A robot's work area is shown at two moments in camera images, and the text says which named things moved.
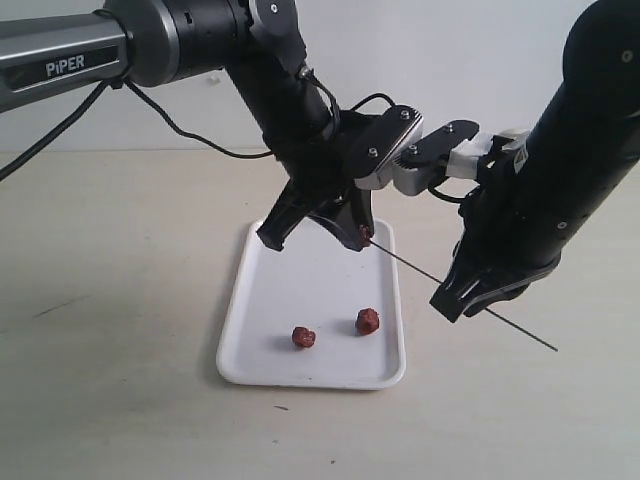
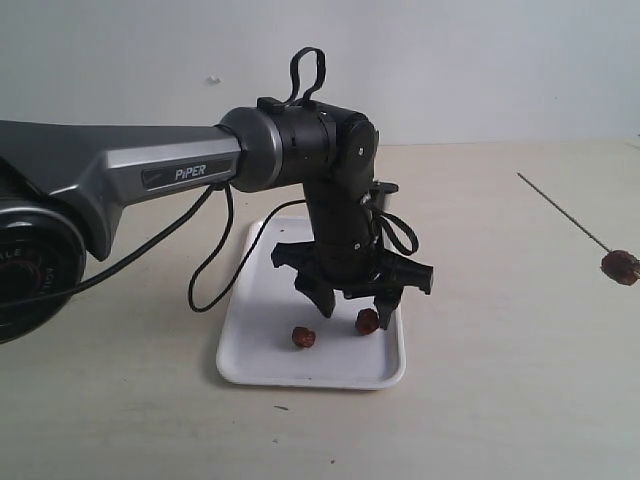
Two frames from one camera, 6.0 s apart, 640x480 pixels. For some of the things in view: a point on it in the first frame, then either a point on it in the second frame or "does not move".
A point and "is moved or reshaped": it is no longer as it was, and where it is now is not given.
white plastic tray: x=316 y=313 does not move
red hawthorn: x=367 y=321 does not move
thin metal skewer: x=486 y=310 is moved or reshaped
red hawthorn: x=364 y=231 is moved or reshaped
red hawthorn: x=303 y=337 does not move
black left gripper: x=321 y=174 -> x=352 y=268
